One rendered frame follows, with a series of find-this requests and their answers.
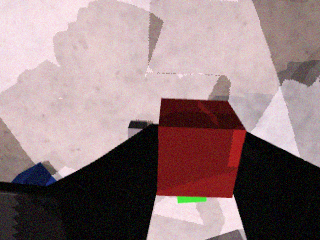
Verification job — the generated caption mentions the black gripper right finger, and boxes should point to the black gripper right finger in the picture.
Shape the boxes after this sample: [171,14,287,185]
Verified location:
[233,131,320,240]

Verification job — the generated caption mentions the green block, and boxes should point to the green block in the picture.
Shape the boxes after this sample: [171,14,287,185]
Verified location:
[177,196,207,204]

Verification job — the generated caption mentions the red block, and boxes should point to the red block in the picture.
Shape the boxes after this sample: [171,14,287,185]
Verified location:
[156,97,245,199]

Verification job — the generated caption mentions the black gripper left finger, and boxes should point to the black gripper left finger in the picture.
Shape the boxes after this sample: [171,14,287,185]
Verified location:
[0,124,159,240]

